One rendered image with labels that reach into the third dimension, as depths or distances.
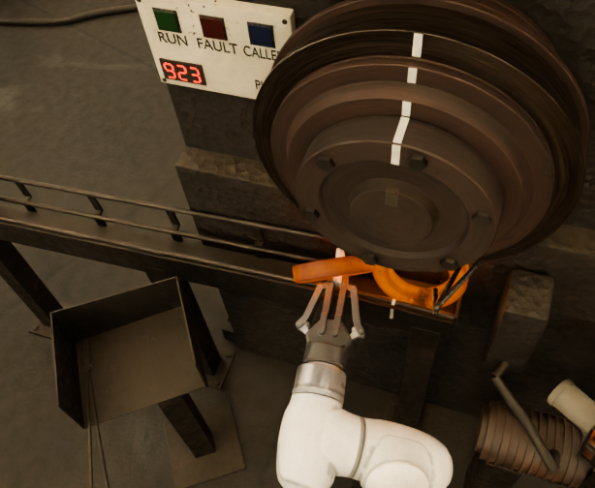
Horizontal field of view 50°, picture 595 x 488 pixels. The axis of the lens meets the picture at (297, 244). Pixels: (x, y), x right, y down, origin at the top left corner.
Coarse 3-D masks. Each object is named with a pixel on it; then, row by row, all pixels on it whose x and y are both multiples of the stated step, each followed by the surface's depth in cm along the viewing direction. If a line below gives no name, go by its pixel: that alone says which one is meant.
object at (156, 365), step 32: (160, 288) 133; (64, 320) 133; (96, 320) 136; (128, 320) 140; (160, 320) 140; (192, 320) 137; (64, 352) 130; (96, 352) 138; (128, 352) 137; (160, 352) 136; (192, 352) 122; (64, 384) 125; (96, 384) 134; (128, 384) 133; (160, 384) 132; (192, 384) 131; (192, 416) 158; (224, 416) 188; (192, 448) 175; (224, 448) 183; (192, 480) 179
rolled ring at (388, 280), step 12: (468, 264) 120; (384, 276) 126; (396, 276) 128; (384, 288) 128; (396, 288) 127; (408, 288) 128; (420, 288) 128; (432, 288) 127; (408, 300) 128; (420, 300) 127
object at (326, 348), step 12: (312, 336) 116; (324, 336) 116; (348, 336) 115; (312, 348) 113; (324, 348) 112; (336, 348) 112; (348, 348) 116; (312, 360) 112; (324, 360) 111; (336, 360) 111
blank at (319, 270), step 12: (300, 264) 119; (312, 264) 117; (324, 264) 116; (336, 264) 116; (348, 264) 117; (360, 264) 118; (300, 276) 119; (312, 276) 117; (324, 276) 116; (336, 276) 118
